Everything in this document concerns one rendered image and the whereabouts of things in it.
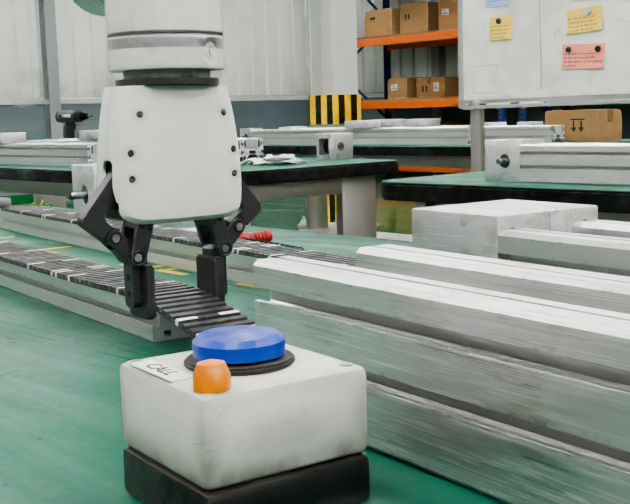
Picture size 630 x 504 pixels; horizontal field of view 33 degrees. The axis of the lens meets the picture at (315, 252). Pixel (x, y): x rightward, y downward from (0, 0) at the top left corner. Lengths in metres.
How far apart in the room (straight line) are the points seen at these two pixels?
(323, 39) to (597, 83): 5.39
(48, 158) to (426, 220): 3.37
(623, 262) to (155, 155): 0.33
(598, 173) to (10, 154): 2.67
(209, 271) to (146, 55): 0.17
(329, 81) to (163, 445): 8.54
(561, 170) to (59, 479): 1.92
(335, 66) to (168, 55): 8.01
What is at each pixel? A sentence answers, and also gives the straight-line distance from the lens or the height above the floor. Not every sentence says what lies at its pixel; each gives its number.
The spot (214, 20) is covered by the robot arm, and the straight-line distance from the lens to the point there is 0.76.
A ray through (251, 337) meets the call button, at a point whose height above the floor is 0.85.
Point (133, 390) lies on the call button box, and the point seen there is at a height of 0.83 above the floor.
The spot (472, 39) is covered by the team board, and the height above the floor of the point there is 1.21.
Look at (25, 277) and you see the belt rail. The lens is 1.07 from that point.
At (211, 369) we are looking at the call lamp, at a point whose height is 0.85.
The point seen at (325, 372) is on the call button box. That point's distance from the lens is 0.44.
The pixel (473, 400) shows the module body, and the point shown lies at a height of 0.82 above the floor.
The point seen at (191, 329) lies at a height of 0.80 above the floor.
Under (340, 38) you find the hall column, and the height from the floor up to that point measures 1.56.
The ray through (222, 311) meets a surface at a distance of 0.77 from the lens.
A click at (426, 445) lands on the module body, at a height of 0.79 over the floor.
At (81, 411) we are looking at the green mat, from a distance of 0.63.
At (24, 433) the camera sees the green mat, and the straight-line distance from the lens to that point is 0.59.
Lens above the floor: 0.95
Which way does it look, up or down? 7 degrees down
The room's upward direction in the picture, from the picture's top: 2 degrees counter-clockwise
